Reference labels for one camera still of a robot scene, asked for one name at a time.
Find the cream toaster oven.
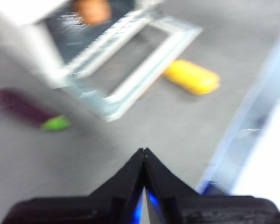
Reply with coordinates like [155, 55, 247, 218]
[0, 0, 165, 91]

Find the yellow corn cob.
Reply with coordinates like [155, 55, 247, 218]
[162, 59, 221, 96]

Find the white box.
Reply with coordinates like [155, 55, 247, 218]
[232, 97, 280, 199]

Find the brown potato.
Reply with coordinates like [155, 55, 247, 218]
[73, 0, 112, 26]

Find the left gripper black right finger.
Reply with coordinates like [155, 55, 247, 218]
[144, 147, 280, 224]

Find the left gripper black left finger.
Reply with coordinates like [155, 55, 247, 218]
[1, 147, 146, 224]

